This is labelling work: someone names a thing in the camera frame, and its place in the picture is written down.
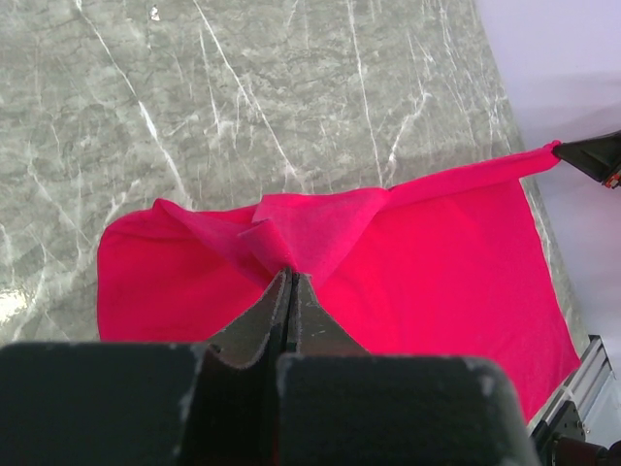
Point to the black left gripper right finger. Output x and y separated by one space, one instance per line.
312 329

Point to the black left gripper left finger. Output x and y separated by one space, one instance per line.
242 342

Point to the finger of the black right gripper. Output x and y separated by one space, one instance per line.
598 158

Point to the red t shirt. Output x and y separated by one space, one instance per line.
451 263

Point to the aluminium frame rail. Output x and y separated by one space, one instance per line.
581 424

